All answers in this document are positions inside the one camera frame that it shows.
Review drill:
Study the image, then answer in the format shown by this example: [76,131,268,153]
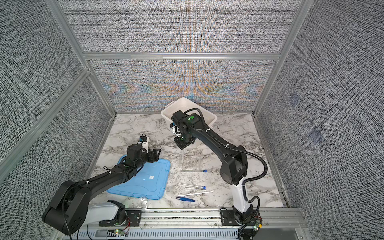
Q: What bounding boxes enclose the small clear glass flask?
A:
[138,197,148,209]

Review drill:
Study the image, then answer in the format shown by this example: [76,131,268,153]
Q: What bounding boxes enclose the aluminium enclosure frame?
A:
[0,0,314,224]

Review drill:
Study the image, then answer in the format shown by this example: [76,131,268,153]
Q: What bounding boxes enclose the white plastic storage bin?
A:
[161,98,217,135]

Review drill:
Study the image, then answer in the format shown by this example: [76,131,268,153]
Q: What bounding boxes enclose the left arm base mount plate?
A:
[99,210,143,227]

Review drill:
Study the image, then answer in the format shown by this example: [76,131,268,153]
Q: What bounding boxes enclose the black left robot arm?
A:
[42,144,162,236]

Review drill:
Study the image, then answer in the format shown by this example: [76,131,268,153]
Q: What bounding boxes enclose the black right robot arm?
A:
[170,108,268,225]

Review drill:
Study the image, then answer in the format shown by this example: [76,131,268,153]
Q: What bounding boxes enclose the black corrugated cable conduit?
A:
[183,107,268,235]

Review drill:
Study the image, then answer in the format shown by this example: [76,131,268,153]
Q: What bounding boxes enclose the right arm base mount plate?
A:
[219,208,247,227]

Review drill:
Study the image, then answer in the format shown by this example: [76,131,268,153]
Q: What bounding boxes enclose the clear test tube rack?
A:
[180,150,207,172]

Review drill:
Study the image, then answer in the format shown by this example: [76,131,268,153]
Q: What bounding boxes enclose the blue plastic tweezers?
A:
[176,197,196,203]

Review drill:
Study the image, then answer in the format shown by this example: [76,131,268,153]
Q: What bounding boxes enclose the aluminium front rail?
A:
[71,208,311,240]

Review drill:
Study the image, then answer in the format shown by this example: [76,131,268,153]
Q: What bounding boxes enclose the blue plastic bin lid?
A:
[107,159,171,200]

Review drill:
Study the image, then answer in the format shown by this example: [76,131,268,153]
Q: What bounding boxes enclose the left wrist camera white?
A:
[139,134,149,151]

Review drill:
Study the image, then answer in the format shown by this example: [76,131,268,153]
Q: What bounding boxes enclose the white plastic pipette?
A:
[177,191,214,197]

